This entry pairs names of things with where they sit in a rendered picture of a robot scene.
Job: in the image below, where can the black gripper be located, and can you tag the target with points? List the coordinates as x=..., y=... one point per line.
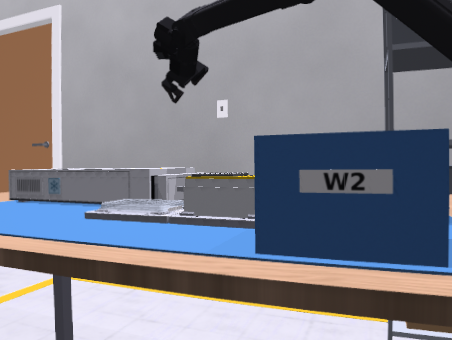
x=193, y=72

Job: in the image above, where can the blue bench mat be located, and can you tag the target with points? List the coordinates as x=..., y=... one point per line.
x=54, y=222

